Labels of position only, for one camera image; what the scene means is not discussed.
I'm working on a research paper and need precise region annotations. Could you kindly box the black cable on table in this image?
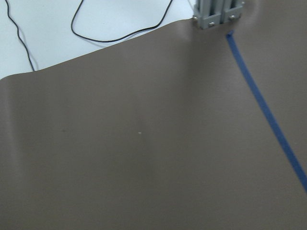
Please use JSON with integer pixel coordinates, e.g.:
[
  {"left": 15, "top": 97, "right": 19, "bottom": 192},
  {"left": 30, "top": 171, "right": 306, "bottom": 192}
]
[{"left": 71, "top": 0, "right": 173, "bottom": 43}]

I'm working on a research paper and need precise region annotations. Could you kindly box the brown table mat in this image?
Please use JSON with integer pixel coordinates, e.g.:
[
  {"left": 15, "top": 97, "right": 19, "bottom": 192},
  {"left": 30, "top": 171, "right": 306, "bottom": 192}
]
[{"left": 0, "top": 0, "right": 307, "bottom": 230}]

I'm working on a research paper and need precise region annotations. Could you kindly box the aluminium frame post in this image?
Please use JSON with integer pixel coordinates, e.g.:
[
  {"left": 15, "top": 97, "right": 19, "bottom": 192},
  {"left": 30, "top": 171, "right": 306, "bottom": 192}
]
[{"left": 192, "top": 0, "right": 244, "bottom": 29}]

